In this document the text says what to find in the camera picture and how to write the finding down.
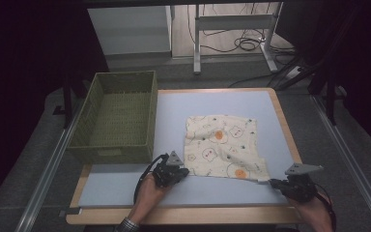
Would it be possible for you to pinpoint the green woven basket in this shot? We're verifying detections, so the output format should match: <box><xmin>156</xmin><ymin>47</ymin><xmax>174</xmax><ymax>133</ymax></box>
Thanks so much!
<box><xmin>67</xmin><ymin>71</ymin><xmax>159</xmax><ymax>165</ymax></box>

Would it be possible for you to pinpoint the person's left hand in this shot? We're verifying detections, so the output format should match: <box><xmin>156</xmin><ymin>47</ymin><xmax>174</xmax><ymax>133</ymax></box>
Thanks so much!
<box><xmin>129</xmin><ymin>173</ymin><xmax>171</xmax><ymax>220</ymax></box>

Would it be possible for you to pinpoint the white metal desk frame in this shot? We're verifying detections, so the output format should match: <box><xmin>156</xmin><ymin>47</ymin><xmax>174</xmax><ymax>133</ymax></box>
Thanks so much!
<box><xmin>192</xmin><ymin>2</ymin><xmax>285</xmax><ymax>75</ymax></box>

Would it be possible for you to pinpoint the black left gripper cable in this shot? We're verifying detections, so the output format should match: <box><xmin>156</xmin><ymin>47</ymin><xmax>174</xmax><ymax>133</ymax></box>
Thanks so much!
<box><xmin>132</xmin><ymin>153</ymin><xmax>170</xmax><ymax>205</ymax></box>

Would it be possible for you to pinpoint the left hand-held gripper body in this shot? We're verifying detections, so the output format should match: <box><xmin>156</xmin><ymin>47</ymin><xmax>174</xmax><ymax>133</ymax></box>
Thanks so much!
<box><xmin>152</xmin><ymin>150</ymin><xmax>186</xmax><ymax>189</ymax></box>

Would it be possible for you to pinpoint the cream printed cloth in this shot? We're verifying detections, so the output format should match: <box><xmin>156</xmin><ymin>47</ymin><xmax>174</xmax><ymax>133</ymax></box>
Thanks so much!
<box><xmin>183</xmin><ymin>114</ymin><xmax>271</xmax><ymax>183</ymax></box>

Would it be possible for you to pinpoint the silver wrist bracelet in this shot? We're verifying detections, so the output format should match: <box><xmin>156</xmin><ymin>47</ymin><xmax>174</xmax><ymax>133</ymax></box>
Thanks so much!
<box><xmin>115</xmin><ymin>217</ymin><xmax>141</xmax><ymax>232</ymax></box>

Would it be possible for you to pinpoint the white cabinet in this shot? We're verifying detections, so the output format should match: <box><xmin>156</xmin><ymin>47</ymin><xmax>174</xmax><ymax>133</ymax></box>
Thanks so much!
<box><xmin>87</xmin><ymin>5</ymin><xmax>174</xmax><ymax>56</ymax></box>

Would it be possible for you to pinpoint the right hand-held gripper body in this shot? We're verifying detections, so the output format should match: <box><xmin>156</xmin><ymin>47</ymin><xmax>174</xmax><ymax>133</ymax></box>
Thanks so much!
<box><xmin>280</xmin><ymin>162</ymin><xmax>325</xmax><ymax>204</ymax></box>

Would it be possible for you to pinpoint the light blue table mat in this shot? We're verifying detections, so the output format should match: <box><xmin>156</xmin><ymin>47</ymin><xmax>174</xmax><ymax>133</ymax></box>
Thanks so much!
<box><xmin>77</xmin><ymin>90</ymin><xmax>296</xmax><ymax>208</ymax></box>

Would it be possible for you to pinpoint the coiled black floor cable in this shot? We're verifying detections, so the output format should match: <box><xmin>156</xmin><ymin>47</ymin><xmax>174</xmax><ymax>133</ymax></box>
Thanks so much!
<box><xmin>186</xmin><ymin>3</ymin><xmax>296</xmax><ymax>55</ymax></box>

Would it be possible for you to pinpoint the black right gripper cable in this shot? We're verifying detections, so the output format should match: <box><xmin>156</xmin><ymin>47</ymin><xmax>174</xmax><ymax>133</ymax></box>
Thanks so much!
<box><xmin>315</xmin><ymin>183</ymin><xmax>338</xmax><ymax>232</ymax></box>

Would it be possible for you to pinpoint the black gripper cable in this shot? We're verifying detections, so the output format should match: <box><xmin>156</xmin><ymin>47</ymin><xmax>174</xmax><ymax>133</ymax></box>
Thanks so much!
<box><xmin>132</xmin><ymin>153</ymin><xmax>170</xmax><ymax>205</ymax></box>
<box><xmin>315</xmin><ymin>183</ymin><xmax>338</xmax><ymax>232</ymax></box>

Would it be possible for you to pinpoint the aluminium floor rail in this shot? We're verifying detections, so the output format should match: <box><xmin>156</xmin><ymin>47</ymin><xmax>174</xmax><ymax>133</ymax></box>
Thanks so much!
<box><xmin>312</xmin><ymin>95</ymin><xmax>371</xmax><ymax>232</ymax></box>
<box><xmin>14</xmin><ymin>104</ymin><xmax>82</xmax><ymax>232</ymax></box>

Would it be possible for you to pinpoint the black metal stand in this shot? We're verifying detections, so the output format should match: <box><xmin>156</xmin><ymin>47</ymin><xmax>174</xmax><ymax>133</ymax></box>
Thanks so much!
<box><xmin>52</xmin><ymin>72</ymin><xmax>89</xmax><ymax>130</ymax></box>
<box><xmin>308</xmin><ymin>56</ymin><xmax>350</xmax><ymax>127</ymax></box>

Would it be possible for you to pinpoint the person's right hand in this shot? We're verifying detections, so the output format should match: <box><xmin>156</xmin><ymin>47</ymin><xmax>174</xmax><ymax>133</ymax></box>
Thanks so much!
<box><xmin>289</xmin><ymin>193</ymin><xmax>334</xmax><ymax>224</ymax></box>

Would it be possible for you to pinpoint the white power strip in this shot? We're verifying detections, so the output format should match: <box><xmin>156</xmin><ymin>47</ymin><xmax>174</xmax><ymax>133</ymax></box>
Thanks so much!
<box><xmin>283</xmin><ymin>65</ymin><xmax>304</xmax><ymax>81</ymax></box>

